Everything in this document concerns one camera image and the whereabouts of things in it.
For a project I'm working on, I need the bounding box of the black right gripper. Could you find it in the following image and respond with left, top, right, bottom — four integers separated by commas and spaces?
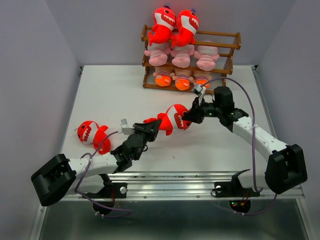
181, 96, 222, 124

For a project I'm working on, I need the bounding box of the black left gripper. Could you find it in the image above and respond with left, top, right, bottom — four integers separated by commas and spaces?
131, 119, 161, 148

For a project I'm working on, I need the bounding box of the red shark plush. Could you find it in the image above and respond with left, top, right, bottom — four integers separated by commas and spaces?
143, 104, 192, 136
75, 120, 111, 155
170, 9, 200, 49
148, 5, 177, 47

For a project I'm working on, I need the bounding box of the boy doll from corner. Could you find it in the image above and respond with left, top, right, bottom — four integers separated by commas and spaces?
193, 70, 213, 85

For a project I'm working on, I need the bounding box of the boy doll face up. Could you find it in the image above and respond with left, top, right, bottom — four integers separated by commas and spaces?
172, 68, 194, 91

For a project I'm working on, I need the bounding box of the boy doll black hair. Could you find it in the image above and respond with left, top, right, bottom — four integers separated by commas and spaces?
153, 66, 175, 87

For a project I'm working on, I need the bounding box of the pink pig plush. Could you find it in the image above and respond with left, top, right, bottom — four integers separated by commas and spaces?
193, 45, 220, 72
170, 44, 195, 69
144, 42, 171, 67

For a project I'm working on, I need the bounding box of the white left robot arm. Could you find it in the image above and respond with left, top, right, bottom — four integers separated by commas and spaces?
30, 119, 162, 207

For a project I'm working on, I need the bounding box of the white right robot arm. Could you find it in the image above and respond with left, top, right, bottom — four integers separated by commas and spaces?
182, 84, 308, 195

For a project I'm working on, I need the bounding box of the wooden three-tier shelf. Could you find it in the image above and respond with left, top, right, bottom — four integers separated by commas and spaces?
141, 25, 242, 92

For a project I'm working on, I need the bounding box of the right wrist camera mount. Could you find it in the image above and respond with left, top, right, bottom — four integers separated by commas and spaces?
192, 83, 207, 105

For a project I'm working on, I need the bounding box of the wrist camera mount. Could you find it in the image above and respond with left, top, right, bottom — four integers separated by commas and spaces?
118, 118, 135, 136
192, 83, 207, 105

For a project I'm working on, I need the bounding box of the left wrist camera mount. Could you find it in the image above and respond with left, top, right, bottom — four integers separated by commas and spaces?
118, 118, 135, 136

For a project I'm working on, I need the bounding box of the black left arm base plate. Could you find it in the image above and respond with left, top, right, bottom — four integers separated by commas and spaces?
85, 182, 128, 199

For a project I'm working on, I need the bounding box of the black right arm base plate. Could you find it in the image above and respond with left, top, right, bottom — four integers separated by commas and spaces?
211, 181, 260, 198

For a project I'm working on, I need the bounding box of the aluminium rail frame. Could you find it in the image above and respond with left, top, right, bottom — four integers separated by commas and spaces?
39, 65, 317, 240

